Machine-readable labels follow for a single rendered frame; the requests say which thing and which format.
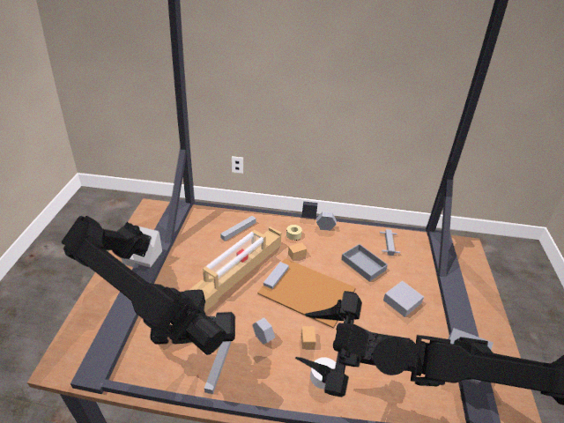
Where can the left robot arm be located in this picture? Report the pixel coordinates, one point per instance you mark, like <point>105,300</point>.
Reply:
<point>444,362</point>

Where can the clear rectangular channel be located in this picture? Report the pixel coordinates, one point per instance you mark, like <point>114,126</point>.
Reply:
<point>227,264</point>

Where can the beige roll of masking tape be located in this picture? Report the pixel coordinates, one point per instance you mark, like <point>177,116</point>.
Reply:
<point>293,236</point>

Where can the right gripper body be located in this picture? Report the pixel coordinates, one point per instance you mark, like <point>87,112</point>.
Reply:
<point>225,320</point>

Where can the white cylinder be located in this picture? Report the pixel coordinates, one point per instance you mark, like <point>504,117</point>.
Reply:
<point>315,377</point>

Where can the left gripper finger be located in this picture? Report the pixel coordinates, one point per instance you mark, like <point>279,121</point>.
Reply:
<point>320,368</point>
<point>327,314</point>

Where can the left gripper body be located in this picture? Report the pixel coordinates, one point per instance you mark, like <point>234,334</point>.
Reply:
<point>350,307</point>

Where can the small wooden block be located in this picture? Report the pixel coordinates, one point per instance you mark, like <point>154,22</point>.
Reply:
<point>308,337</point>
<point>297,251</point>

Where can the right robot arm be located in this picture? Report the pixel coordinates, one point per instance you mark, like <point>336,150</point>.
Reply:
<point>158,307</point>

